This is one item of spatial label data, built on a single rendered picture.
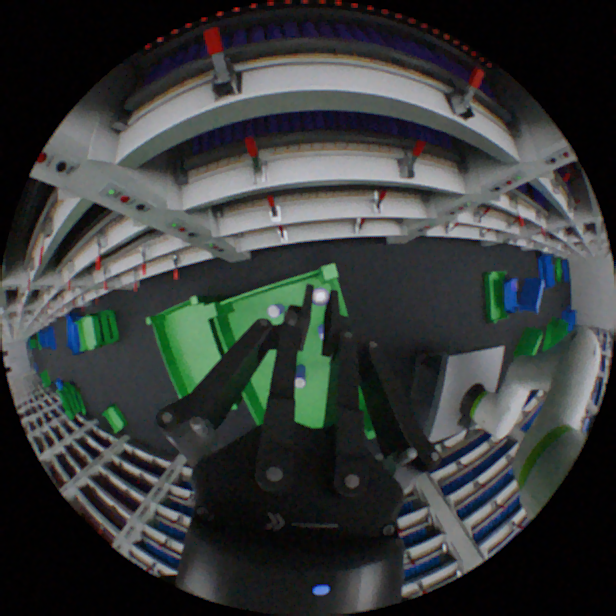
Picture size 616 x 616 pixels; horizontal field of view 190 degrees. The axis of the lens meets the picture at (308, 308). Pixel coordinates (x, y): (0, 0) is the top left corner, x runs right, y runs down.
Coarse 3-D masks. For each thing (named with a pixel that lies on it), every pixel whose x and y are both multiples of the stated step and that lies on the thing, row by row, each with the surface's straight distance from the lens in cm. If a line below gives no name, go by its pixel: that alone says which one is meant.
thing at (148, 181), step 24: (96, 96) 34; (72, 120) 30; (96, 120) 32; (48, 144) 31; (72, 144) 29; (96, 168) 32; (120, 168) 31; (144, 168) 35; (72, 192) 37; (96, 192) 36; (144, 192) 36; (144, 216) 43; (168, 216) 43; (192, 216) 45; (192, 240) 58; (216, 240) 60
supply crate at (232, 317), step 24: (264, 288) 30; (288, 288) 35; (336, 288) 30; (216, 312) 30; (240, 312) 36; (264, 312) 35; (312, 312) 34; (240, 336) 37; (312, 336) 35; (264, 360) 37; (312, 360) 36; (264, 384) 39; (312, 384) 38; (264, 408) 41; (312, 408) 41; (360, 408) 42
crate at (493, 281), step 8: (488, 272) 132; (496, 272) 146; (504, 272) 146; (488, 280) 133; (496, 280) 148; (488, 288) 133; (496, 288) 147; (488, 296) 134; (496, 296) 147; (504, 296) 150; (488, 304) 135; (496, 304) 147; (504, 304) 150; (488, 312) 135; (496, 312) 148; (504, 312) 151; (488, 320) 136; (496, 320) 140
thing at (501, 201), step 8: (488, 200) 60; (496, 200) 59; (504, 200) 70; (504, 208) 72; (520, 208) 82; (528, 208) 90; (552, 208) 115; (528, 216) 89; (552, 216) 115; (536, 224) 106; (544, 224) 112; (552, 224) 114
